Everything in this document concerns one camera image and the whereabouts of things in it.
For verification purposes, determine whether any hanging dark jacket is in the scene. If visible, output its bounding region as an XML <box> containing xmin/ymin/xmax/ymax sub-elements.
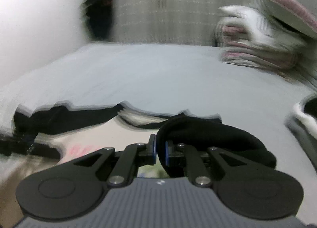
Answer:
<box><xmin>80</xmin><ymin>0</ymin><xmax>116</xmax><ymax>42</ymax></box>

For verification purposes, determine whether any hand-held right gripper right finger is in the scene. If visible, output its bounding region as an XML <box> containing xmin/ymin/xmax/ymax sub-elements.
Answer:
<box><xmin>165</xmin><ymin>140</ymin><xmax>247</xmax><ymax>188</ymax></box>

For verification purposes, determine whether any cream and black sweatshirt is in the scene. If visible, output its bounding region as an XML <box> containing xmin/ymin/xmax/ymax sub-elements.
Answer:
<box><xmin>0</xmin><ymin>101</ymin><xmax>277</xmax><ymax>218</ymax></box>

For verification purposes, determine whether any white flower-print pillow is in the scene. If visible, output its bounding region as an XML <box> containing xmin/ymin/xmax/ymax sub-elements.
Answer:
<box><xmin>219</xmin><ymin>5</ymin><xmax>308</xmax><ymax>53</ymax></box>

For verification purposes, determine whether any folded white garment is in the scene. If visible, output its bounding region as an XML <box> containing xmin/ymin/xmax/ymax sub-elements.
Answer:
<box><xmin>293</xmin><ymin>95</ymin><xmax>317</xmax><ymax>130</ymax></box>

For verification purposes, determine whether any folded white and pink quilt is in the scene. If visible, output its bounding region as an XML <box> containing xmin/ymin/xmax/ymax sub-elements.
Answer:
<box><xmin>214</xmin><ymin>18</ymin><xmax>298</xmax><ymax>70</ymax></box>

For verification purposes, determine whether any folded grey garment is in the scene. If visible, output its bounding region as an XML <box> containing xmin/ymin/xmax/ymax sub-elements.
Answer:
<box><xmin>285</xmin><ymin>116</ymin><xmax>317</xmax><ymax>149</ymax></box>

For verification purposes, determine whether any grey bed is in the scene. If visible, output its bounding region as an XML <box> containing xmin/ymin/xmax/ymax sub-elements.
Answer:
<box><xmin>0</xmin><ymin>43</ymin><xmax>317</xmax><ymax>194</ymax></box>

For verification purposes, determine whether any pink and grey pillow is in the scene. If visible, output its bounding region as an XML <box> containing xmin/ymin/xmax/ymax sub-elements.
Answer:
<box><xmin>237</xmin><ymin>0</ymin><xmax>317</xmax><ymax>39</ymax></box>

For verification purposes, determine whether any folded black garment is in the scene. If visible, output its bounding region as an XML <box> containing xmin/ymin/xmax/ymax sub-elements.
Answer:
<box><xmin>305</xmin><ymin>99</ymin><xmax>317</xmax><ymax>117</ymax></box>

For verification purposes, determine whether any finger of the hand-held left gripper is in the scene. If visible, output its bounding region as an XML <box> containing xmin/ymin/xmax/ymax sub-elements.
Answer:
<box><xmin>0</xmin><ymin>132</ymin><xmax>61</xmax><ymax>159</ymax></box>

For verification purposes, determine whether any grey star-patterned curtain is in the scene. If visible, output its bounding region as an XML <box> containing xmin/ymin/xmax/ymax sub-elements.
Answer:
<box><xmin>109</xmin><ymin>0</ymin><xmax>243</xmax><ymax>45</ymax></box>

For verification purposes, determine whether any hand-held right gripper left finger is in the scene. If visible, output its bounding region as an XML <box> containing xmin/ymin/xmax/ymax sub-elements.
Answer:
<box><xmin>72</xmin><ymin>134</ymin><xmax>157</xmax><ymax>189</ymax></box>

